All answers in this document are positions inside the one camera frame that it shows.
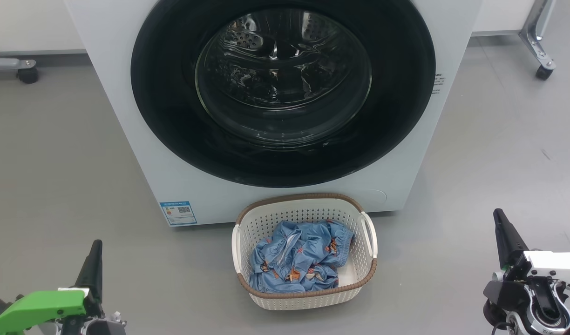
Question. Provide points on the silver stand leg with caster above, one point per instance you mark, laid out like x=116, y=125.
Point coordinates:
x=536, y=37

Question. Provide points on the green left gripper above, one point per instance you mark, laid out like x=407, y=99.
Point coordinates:
x=38, y=307

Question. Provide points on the blue bear-print pajama shirt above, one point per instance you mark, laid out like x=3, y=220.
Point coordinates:
x=271, y=260

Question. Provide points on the black round glass washer door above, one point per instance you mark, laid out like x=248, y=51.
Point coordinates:
x=173, y=116

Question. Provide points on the blue energy label sticker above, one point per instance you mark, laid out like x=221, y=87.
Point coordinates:
x=178, y=213

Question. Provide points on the round drain filter cover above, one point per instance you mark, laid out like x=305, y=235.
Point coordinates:
x=379, y=196

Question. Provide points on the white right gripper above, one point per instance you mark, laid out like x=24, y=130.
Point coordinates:
x=555, y=267

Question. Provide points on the small black text label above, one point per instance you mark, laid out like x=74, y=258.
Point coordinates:
x=438, y=83

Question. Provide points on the white perforated basket brown rim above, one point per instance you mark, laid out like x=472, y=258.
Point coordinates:
x=364, y=270

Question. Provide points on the stainless steel washing machine drum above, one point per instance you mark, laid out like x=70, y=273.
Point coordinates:
x=247, y=42

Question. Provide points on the white front-load washing machine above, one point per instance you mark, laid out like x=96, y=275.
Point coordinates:
x=126, y=153

